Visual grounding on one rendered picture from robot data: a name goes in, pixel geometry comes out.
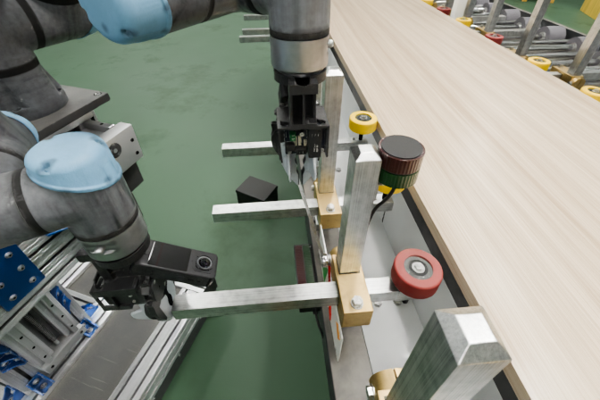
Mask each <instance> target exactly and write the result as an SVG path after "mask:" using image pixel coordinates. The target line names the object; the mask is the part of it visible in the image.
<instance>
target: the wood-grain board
mask: <svg viewBox="0 0 600 400"><path fill-rule="evenodd" d="M329 39H332V40H333V41H334V48H335V50H336V52H337V55H338V57H339V59H340V61H341V62H342V63H343V65H344V67H345V69H346V72H347V74H348V76H349V78H350V80H352V82H353V84H354V87H355V89H356V91H357V93H358V95H359V97H360V98H361V99H362V102H363V104H364V106H365V108H366V110H367V112H369V113H373V114H374V115H376V117H377V118H378V121H377V126H376V129H377V131H378V133H379V134H380V136H381V138H384V137H386V136H391V135H403V136H407V137H410V138H414V139H416V140H418V141H420V142H421V143H422V144H423V145H424V147H425V150H426V152H425V155H424V158H423V161H422V165H421V169H420V172H419V175H418V178H417V181H416V183H415V184H414V185H413V186H411V187H409V188H408V190H409V191H410V193H411V195H412V198H413V200H414V202H415V203H416V205H417V207H418V209H419V210H420V212H421V215H422V217H423V219H424V220H425V222H426V224H427V226H428V228H429V230H430V232H431V234H432V236H433V238H434V239H435V241H436V243H437V246H438V247H439V249H440V251H441V253H442V255H443V256H444V258H445V260H446V263H447V265H448V266H449V268H450V270H451V272H452V273H453V275H454V278H455V280H456V282H457V284H458V285H459V287H460V289H461V291H462V293H463V295H464V297H465V299H466V301H467V303H468V304H469V306H470V307H471V306H483V307H484V309H485V311H486V312H487V315H488V317H489V318H490V320H491V321H492V323H493V325H494V326H495V328H496V331H497V333H498V334H499V336H500V338H501V339H502V341H503V342H504V345H505V347H506V349H507V350H508V352H509V354H510V356H511V357H512V361H511V362H510V363H509V364H508V365H506V366H505V367H504V368H503V371H504V374H505V376H506V378H508V380H509V382H510V384H511V386H512V389H513V391H514V393H515V395H516V396H517V397H518V399H519V400H600V103H599V102H598V101H596V100H595V99H593V98H592V97H590V96H587V95H586V94H584V93H582V92H580V91H579V90H577V89H576V88H574V87H572V86H570V85H568V84H567V83H565V82H563V81H561V80H560V79H558V78H556V77H555V76H553V75H551V74H549V73H548V72H546V71H543V70H542V69H540V68H538V67H537V66H536V65H534V64H532V63H530V62H528V61H526V60H524V59H523V58H521V57H519V56H518V55H517V54H514V53H512V52H511V51H509V50H507V49H505V48H504V47H502V46H500V45H498V44H497V43H495V42H493V41H492V40H490V39H488V38H486V37H484V36H482V35H480V34H479V33H478V32H476V31H474V30H473V29H470V28H468V27H467V26H465V25H463V24H461V23H460V22H459V21H456V20H455V19H453V18H451V17H449V16H448V15H446V14H444V13H442V12H441V11H439V10H437V9H436V8H434V7H432V6H430V5H429V4H426V3H424V2H423V1H421V0H331V7H330V26H329Z"/></svg>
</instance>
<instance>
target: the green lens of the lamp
mask: <svg viewBox="0 0 600 400"><path fill-rule="evenodd" d="M419 172H420V170H418V171H416V172H415V173H413V174H410V175H395V174H392V173H389V172H387V171H384V170H383V169H382V168H381V167H380V172H379V180H378V182H379V183H381V184H382V185H384V186H386V187H389V188H397V189H403V188H409V187H411V186H413V185H414V184H415V183H416V181H417V178H418V175H419Z"/></svg>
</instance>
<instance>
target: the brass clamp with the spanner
mask: <svg viewBox="0 0 600 400"><path fill-rule="evenodd" d="M337 252H338V247H335V248H333V249H332V250H331V251H330V256H331V267H330V272H331V278H332V281H336V282H337V291H338V295H339V299H338V304H337V309H338V315H339V319H340V324H341V327H342V328H344V327H353V326H362V325H370V323H371V317H372V315H373V311H374V310H373V307H372V303H371V298H370V294H369V291H368V288H367V285H366V281H365V278H364V275H363V269H362V266H360V270H359V272H351V273H339V268H338V261H337ZM354 296H360V297H361V298H362V300H363V307H362V309H360V310H356V309H354V308H353V307H352V306H351V300H352V298H354Z"/></svg>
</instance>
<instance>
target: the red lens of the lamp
mask: <svg viewBox="0 0 600 400"><path fill-rule="evenodd" d="M387 137H390V136H386V137H384V138H387ZM384 138H382V139H381V140H380V142H379V146H378V152H379V156H380V158H381V160H382V164H381V168H383V169H384V170H386V171H389V172H392V173H395V174H402V175H406V174H412V173H415V172H416V171H418V170H419V169H420V168H421V165H422V161H423V158H424V155H425V152H426V150H425V147H424V145H423V144H422V143H421V142H420V141H418V140H417V141H418V142H419V143H420V144H421V145H422V148H423V153H422V155H421V156H420V157H418V158H415V159H411V160H404V159H398V158H395V157H393V156H390V155H388V154H386V153H385V152H384V151H383V150H382V148H381V142H382V140H383V139H384Z"/></svg>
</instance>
